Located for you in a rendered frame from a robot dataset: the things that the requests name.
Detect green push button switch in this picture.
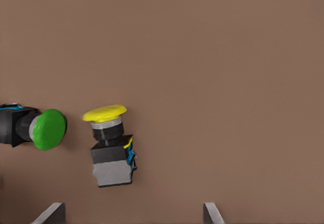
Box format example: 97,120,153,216
0,103,68,151

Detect yellow push button switch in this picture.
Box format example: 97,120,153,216
82,104,138,189

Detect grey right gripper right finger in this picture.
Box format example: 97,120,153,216
202,202,226,224

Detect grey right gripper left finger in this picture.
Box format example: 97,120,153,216
30,202,66,224

